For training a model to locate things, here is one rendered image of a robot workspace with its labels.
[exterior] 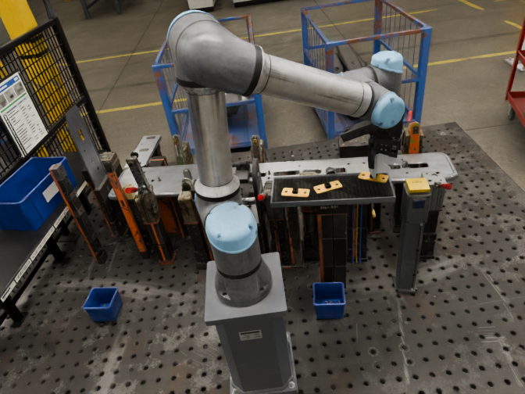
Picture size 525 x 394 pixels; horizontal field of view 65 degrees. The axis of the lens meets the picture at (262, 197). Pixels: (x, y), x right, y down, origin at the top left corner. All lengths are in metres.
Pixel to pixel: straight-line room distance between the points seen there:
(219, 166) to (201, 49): 0.32
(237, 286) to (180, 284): 0.72
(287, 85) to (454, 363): 1.02
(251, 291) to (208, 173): 0.31
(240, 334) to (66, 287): 1.00
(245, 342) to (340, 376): 0.38
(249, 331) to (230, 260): 0.23
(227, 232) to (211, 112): 0.27
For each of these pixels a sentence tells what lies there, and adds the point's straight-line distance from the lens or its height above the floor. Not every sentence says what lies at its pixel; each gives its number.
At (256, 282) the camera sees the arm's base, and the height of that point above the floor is 1.16.
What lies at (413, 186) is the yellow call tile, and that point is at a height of 1.16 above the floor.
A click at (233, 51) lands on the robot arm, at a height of 1.70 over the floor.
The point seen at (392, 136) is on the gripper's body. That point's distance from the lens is 1.17.
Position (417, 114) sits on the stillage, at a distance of 3.77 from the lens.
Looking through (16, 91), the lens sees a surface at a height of 1.38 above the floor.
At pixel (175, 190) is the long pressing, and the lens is 1.69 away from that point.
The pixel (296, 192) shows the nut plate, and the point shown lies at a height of 1.17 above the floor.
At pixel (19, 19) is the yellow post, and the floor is 1.60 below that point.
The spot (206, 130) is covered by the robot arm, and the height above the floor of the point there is 1.51.
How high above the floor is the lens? 1.93
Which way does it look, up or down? 37 degrees down
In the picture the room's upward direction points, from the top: 9 degrees counter-clockwise
